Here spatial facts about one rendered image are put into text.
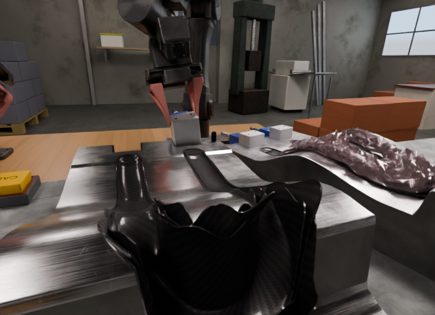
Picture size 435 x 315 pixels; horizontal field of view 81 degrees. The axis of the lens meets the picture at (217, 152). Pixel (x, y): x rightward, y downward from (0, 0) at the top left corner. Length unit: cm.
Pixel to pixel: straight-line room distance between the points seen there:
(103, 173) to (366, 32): 912
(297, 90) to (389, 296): 550
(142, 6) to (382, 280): 49
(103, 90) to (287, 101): 411
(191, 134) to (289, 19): 728
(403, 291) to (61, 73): 657
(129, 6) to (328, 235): 41
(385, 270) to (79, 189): 40
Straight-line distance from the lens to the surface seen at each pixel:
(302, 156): 45
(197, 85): 48
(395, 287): 40
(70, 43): 659
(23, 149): 88
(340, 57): 874
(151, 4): 45
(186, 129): 48
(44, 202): 55
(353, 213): 23
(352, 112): 259
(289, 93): 568
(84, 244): 19
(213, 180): 37
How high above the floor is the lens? 104
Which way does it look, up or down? 20 degrees down
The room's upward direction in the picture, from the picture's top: 2 degrees clockwise
